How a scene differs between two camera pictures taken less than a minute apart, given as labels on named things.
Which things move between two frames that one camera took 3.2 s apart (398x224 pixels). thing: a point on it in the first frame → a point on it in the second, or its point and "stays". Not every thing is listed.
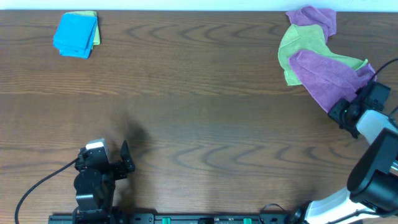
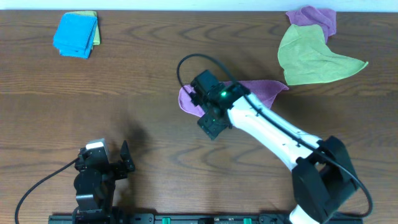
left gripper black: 115,168 stays
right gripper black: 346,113 → 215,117
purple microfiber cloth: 329,83 → 263,91
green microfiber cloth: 308,37 stays
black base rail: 175,218 stays
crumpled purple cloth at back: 326,18 stays
